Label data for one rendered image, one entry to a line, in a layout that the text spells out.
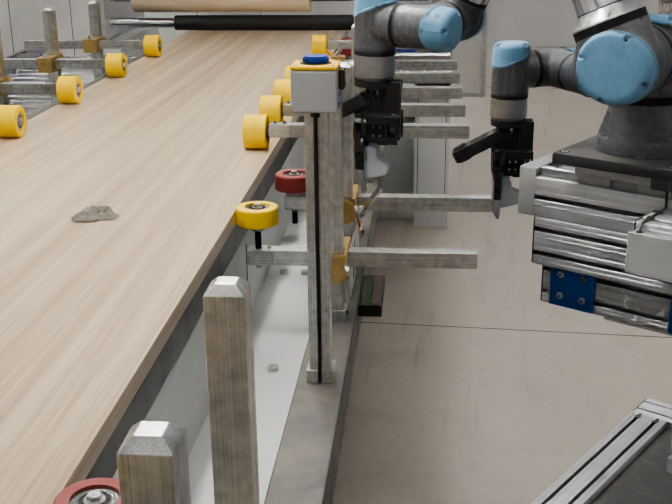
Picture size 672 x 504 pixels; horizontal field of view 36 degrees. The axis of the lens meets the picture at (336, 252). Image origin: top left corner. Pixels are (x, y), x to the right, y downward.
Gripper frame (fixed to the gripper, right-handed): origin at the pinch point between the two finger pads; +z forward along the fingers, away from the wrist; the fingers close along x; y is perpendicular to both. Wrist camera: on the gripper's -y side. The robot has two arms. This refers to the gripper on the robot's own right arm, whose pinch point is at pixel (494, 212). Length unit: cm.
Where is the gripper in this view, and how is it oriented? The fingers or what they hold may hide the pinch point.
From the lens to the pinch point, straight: 218.0
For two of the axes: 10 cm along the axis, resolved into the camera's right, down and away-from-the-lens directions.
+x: 0.8, -3.2, 9.4
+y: 10.0, 0.2, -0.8
